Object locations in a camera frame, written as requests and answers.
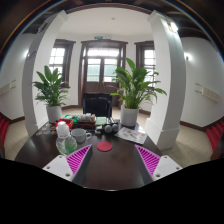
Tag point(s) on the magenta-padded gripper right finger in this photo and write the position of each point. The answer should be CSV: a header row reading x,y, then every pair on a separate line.
x,y
156,163

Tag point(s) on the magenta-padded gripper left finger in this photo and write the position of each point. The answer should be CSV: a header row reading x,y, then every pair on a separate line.
x,y
68,164

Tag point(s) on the clear plastic drink bottle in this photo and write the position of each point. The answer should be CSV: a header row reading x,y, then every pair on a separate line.
x,y
65,141

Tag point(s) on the white ceramic mug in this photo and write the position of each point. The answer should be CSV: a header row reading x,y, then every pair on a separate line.
x,y
80,135

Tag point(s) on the white printed paper sheet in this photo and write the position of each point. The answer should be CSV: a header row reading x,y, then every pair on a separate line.
x,y
131,134

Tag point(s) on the flat round red coaster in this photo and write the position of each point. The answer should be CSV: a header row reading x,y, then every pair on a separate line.
x,y
104,146

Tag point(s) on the red box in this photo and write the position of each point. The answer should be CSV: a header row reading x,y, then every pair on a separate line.
x,y
65,122

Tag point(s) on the round grey ball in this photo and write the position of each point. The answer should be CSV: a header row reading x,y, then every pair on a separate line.
x,y
115,127
108,128

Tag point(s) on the green booklet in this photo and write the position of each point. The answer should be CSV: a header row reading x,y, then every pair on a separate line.
x,y
101,120

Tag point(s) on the black chair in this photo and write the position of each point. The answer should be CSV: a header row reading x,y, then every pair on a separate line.
x,y
97,105

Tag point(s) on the potted leafy green plant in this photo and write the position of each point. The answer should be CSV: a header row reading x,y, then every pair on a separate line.
x,y
50,94
132,91

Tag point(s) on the dark wooden double door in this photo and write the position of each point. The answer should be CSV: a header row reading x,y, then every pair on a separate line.
x,y
102,68

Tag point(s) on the dark wood framed window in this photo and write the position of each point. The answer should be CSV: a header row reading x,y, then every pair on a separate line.
x,y
59,60
147,61

